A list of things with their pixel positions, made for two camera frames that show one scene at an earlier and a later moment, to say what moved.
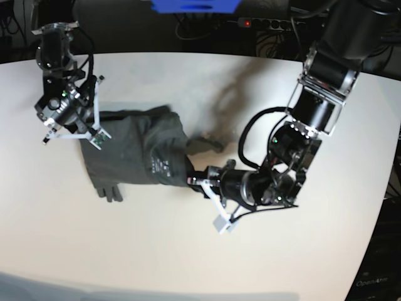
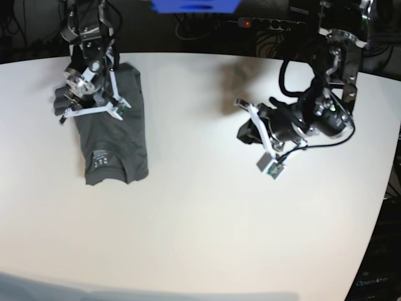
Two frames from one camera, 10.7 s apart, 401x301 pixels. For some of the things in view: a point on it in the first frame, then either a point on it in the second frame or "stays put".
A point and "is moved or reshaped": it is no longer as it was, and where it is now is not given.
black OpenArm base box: x=378 y=277 stays put
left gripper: x=69 y=106 → x=94 y=83
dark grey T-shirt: x=149 y=145 is moved or reshaped
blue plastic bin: x=195 y=6 stays put
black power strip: x=270 y=24 stays put
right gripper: x=232 y=188 → x=277 y=124
